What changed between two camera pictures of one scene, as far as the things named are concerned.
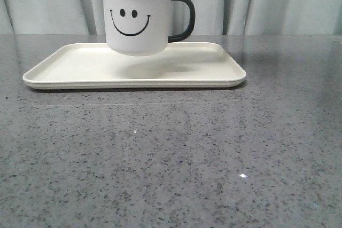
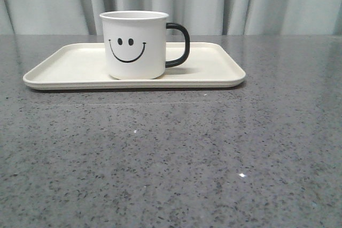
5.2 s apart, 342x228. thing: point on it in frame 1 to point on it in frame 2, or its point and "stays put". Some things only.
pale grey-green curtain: x=225 y=2 stays put
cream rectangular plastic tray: x=94 y=65 stays put
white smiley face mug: x=138 y=19 to x=135 y=44
